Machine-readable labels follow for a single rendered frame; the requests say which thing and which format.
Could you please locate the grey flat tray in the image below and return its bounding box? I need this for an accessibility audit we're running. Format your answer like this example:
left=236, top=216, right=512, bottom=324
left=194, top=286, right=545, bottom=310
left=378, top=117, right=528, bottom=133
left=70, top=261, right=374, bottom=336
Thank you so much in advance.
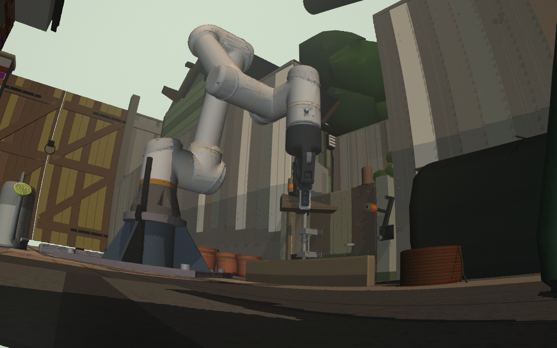
left=38, top=243, right=105, bottom=257

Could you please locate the brown wooden gate rail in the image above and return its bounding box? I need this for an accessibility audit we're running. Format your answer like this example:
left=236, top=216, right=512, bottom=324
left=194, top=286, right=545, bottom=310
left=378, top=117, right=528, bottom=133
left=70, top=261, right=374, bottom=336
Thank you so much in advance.
left=279, top=193, right=338, bottom=214

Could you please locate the tan hardwood wedge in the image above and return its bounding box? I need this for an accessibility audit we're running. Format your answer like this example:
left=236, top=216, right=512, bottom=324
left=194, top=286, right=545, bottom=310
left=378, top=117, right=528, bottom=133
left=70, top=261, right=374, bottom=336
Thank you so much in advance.
left=245, top=255, right=376, bottom=287

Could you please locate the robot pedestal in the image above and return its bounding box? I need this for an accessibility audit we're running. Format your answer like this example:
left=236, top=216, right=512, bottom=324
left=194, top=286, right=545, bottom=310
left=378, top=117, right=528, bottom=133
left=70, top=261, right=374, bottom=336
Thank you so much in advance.
left=102, top=157, right=212, bottom=278

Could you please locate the grey riveted fence panel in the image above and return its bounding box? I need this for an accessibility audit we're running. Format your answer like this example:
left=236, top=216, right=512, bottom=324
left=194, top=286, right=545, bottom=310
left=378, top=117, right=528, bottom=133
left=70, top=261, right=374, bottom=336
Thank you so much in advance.
left=372, top=0, right=557, bottom=283

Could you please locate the terracotta flower pot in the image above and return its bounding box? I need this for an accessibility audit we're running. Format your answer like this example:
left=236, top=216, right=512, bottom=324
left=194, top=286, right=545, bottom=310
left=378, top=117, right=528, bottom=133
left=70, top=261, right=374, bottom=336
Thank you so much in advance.
left=215, top=252, right=238, bottom=276
left=235, top=255, right=263, bottom=279
left=197, top=247, right=219, bottom=272

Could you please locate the grey watering can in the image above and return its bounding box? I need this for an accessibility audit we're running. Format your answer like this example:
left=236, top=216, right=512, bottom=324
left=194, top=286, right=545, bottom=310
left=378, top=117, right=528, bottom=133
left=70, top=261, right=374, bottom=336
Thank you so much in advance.
left=0, top=172, right=36, bottom=249

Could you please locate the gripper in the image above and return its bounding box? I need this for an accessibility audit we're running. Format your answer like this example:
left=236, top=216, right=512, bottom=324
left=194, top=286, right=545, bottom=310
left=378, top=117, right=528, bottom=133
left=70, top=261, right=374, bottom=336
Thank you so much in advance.
left=285, top=125, right=322, bottom=211

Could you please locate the grey plank fence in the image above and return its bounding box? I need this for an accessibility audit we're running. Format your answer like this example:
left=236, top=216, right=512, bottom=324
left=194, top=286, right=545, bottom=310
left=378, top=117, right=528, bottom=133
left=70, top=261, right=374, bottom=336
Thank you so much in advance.
left=107, top=95, right=391, bottom=261

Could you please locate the brown coiled hose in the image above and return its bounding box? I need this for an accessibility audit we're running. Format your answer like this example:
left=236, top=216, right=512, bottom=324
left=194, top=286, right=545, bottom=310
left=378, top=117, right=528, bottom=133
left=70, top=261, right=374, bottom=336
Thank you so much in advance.
left=399, top=245, right=468, bottom=287

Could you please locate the black large tank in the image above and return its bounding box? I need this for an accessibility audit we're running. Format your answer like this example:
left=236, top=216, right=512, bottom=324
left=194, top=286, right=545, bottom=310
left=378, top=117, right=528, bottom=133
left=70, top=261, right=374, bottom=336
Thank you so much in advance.
left=409, top=133, right=550, bottom=281

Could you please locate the green tree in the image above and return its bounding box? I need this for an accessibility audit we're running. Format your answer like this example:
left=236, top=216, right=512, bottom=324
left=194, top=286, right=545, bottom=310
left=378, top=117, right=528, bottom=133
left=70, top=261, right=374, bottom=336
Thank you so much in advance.
left=299, top=31, right=388, bottom=137

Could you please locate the brown yellow wooden double gate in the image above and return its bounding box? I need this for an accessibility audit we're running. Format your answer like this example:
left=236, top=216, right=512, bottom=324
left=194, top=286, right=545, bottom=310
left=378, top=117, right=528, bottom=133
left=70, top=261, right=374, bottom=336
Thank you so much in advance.
left=0, top=73, right=129, bottom=252

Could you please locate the dark green overhead tube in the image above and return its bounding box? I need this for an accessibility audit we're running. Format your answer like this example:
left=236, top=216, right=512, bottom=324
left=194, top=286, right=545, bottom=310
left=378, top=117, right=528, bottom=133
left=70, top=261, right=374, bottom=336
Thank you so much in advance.
left=302, top=0, right=367, bottom=15

